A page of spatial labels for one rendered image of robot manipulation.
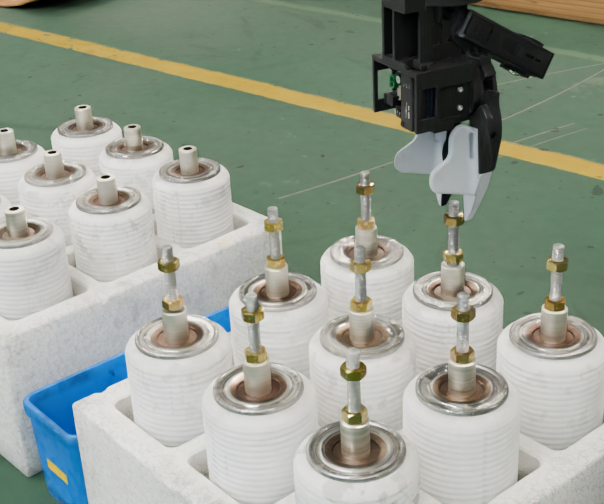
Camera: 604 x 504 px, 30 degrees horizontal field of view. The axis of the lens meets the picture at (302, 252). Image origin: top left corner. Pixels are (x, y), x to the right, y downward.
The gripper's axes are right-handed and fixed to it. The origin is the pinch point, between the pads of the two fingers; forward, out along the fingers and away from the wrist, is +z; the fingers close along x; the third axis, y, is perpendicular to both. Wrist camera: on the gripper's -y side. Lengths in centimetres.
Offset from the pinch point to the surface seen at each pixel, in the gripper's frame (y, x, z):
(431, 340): 4.9, 2.4, 12.5
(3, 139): 28, -61, 7
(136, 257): 20.6, -34.9, 15.3
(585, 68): -109, -107, 35
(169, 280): 26.7, -5.9, 3.6
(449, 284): 1.7, 0.6, 8.3
